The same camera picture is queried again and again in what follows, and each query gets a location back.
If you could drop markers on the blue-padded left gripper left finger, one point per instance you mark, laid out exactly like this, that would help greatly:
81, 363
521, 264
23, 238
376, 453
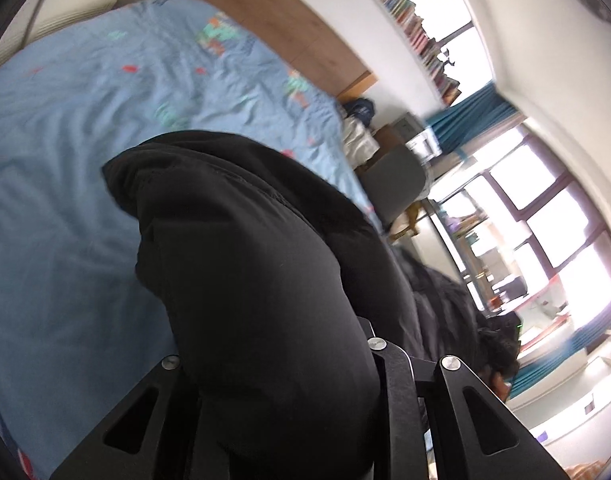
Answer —
149, 434

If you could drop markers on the black puffer coat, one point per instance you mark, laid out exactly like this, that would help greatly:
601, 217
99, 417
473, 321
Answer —
265, 270

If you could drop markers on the grey office chair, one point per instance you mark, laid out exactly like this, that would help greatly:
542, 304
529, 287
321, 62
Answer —
394, 182

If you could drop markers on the white printer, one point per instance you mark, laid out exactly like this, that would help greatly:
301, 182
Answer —
417, 136

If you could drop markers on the teal curtain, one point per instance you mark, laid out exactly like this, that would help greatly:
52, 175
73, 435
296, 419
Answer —
462, 122

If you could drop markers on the white cloth pile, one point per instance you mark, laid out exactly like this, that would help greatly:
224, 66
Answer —
359, 145

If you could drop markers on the dark blue backpack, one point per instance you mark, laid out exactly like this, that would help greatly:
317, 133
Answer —
361, 109

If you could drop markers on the row of books on shelf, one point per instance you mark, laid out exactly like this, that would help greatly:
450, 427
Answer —
432, 53

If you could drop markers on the wooden bed headboard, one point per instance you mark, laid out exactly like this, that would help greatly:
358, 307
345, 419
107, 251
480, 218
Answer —
303, 40

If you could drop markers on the metal desk rail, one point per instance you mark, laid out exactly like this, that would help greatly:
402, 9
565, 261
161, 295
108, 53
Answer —
437, 248

